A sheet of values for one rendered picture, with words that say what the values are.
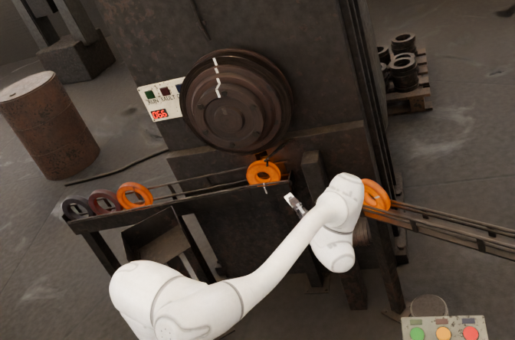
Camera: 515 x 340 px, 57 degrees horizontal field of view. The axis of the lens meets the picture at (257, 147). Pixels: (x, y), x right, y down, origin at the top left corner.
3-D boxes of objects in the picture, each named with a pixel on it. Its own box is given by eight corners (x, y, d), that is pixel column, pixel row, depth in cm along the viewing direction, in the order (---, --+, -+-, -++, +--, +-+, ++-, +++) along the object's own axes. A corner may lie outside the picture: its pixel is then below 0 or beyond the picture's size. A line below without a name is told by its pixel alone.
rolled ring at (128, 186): (109, 191, 242) (112, 187, 245) (130, 217, 250) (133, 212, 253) (136, 181, 234) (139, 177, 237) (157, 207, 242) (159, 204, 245)
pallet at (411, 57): (279, 132, 394) (263, 86, 371) (295, 86, 457) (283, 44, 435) (432, 110, 350) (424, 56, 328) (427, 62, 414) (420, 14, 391)
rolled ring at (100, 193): (107, 189, 241) (110, 184, 243) (80, 197, 248) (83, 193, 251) (128, 215, 249) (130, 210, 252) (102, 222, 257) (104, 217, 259)
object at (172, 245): (181, 328, 255) (119, 232, 219) (224, 303, 260) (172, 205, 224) (190, 357, 238) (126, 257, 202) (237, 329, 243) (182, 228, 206)
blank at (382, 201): (375, 212, 194) (370, 217, 193) (352, 181, 194) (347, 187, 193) (398, 207, 180) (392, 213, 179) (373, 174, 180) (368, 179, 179)
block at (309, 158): (316, 191, 224) (303, 149, 212) (332, 188, 222) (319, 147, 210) (313, 206, 216) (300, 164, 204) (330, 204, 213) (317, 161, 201)
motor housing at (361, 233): (345, 291, 241) (319, 214, 214) (389, 289, 233) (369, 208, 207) (344, 313, 231) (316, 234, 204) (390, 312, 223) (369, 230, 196)
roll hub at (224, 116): (212, 146, 204) (188, 90, 190) (274, 136, 195) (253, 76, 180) (209, 154, 200) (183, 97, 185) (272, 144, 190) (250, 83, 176)
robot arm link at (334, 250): (332, 251, 155) (342, 215, 151) (355, 279, 141) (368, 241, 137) (303, 250, 151) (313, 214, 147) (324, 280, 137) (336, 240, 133)
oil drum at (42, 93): (65, 149, 508) (18, 76, 463) (111, 141, 488) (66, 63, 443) (33, 184, 460) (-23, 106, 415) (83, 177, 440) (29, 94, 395)
